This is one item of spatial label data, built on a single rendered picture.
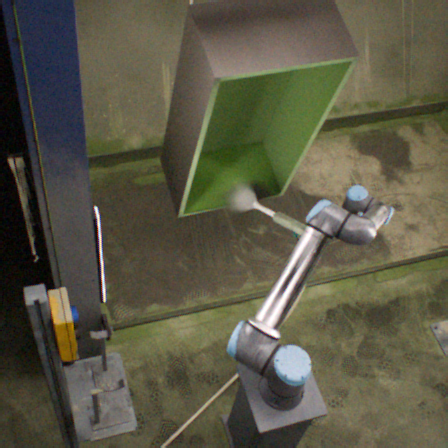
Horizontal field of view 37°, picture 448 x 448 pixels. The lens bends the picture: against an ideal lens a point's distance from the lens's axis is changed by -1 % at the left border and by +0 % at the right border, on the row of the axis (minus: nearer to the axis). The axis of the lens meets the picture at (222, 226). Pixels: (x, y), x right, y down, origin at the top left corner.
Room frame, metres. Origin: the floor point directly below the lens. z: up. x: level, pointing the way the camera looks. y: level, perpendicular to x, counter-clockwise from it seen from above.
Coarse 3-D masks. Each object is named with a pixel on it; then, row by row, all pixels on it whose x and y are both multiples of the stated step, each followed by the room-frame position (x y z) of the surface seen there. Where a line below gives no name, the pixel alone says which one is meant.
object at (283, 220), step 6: (258, 204) 2.13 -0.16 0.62; (264, 210) 2.08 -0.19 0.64; (270, 210) 2.07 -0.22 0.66; (276, 216) 2.01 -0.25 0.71; (282, 216) 2.00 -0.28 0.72; (288, 216) 2.00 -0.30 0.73; (276, 222) 2.00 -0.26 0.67; (282, 222) 1.97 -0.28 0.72; (288, 222) 1.95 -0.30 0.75; (294, 222) 1.95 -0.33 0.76; (288, 228) 1.93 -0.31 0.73; (294, 228) 1.91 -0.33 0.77; (300, 228) 1.89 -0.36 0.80; (300, 234) 1.87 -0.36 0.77
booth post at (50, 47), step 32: (0, 0) 1.31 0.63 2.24; (32, 0) 1.35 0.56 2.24; (64, 0) 1.38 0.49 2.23; (32, 32) 1.34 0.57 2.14; (64, 32) 1.38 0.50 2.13; (32, 64) 1.34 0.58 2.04; (64, 64) 1.37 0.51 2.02; (32, 96) 1.33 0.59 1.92; (64, 96) 1.37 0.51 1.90; (32, 128) 1.32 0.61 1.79; (64, 128) 1.36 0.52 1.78; (32, 160) 1.32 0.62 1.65; (64, 160) 1.36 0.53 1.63; (64, 192) 1.35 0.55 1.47; (64, 224) 1.35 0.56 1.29; (64, 256) 1.34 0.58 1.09; (96, 288) 1.39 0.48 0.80; (96, 320) 1.38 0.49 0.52; (96, 352) 1.37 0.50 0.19
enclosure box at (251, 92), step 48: (240, 0) 2.25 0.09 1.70; (288, 0) 2.32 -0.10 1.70; (192, 48) 2.08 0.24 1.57; (240, 48) 2.02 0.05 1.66; (288, 48) 2.08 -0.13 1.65; (336, 48) 2.14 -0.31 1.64; (192, 96) 2.04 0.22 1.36; (240, 96) 2.45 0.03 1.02; (288, 96) 2.52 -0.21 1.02; (336, 96) 2.18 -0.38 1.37; (192, 144) 1.99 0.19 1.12; (240, 144) 2.59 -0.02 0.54; (288, 144) 2.42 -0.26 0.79; (192, 192) 2.24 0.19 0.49
